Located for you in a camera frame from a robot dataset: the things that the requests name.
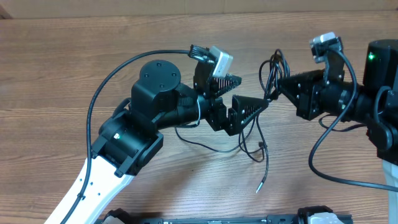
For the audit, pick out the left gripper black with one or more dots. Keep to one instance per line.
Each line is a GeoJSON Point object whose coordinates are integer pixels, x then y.
{"type": "Point", "coordinates": [232, 124]}

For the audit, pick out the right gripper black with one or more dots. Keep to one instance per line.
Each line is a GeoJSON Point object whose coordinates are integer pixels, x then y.
{"type": "Point", "coordinates": [306, 100]}

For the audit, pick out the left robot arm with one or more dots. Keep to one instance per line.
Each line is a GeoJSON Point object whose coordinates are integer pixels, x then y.
{"type": "Point", "coordinates": [132, 136]}

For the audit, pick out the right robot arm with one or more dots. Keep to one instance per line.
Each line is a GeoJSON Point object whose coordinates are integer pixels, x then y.
{"type": "Point", "coordinates": [372, 104]}

